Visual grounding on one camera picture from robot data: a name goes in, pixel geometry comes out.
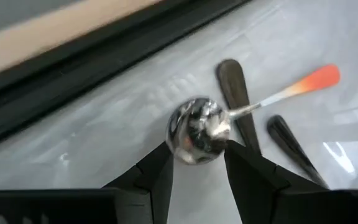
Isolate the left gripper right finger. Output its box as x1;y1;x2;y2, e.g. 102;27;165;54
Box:
224;139;358;224

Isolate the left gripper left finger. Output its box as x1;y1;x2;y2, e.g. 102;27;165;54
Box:
0;141;174;224

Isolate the dark utensil handle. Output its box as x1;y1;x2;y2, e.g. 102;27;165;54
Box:
266;114;329;190

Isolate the silver spoon orange handle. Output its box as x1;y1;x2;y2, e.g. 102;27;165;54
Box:
165;63;341;166

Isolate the all black spoon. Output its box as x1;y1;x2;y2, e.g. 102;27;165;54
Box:
215;58;262;155

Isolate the black metal table frame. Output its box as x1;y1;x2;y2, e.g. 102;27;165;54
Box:
0;0;254;152

